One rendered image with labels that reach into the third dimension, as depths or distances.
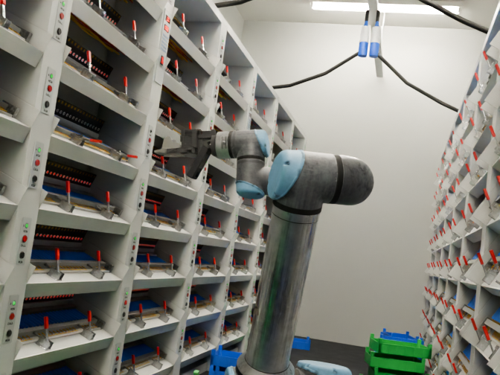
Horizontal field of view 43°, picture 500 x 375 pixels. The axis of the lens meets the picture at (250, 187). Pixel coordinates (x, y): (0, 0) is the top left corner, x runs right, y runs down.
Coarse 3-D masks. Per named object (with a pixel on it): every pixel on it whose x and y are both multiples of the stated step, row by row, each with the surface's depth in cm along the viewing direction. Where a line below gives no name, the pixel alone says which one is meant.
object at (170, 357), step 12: (132, 348) 276; (144, 348) 285; (156, 348) 276; (168, 348) 292; (132, 360) 250; (144, 360) 273; (156, 360) 275; (168, 360) 291; (120, 372) 248; (132, 372) 249; (144, 372) 262; (156, 372) 270; (168, 372) 288
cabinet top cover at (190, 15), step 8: (176, 0) 285; (184, 0) 284; (192, 0) 282; (200, 0) 281; (208, 0) 284; (184, 8) 294; (192, 8) 292; (200, 8) 291; (208, 8) 290; (216, 8) 295; (192, 16) 303; (200, 16) 302; (208, 16) 300; (216, 16) 299; (224, 24) 310
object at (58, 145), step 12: (60, 120) 206; (60, 144) 178; (72, 144) 184; (108, 144) 234; (120, 144) 233; (72, 156) 187; (84, 156) 193; (96, 156) 199; (108, 156) 210; (108, 168) 209; (120, 168) 217; (132, 168) 225
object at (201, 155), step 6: (204, 150) 205; (210, 150) 207; (198, 156) 206; (204, 156) 205; (198, 162) 206; (204, 162) 208; (192, 168) 206; (198, 168) 206; (192, 174) 206; (198, 174) 207
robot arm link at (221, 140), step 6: (222, 132) 204; (228, 132) 204; (216, 138) 203; (222, 138) 203; (216, 144) 203; (222, 144) 202; (216, 150) 203; (222, 150) 203; (222, 156) 204; (228, 156) 204
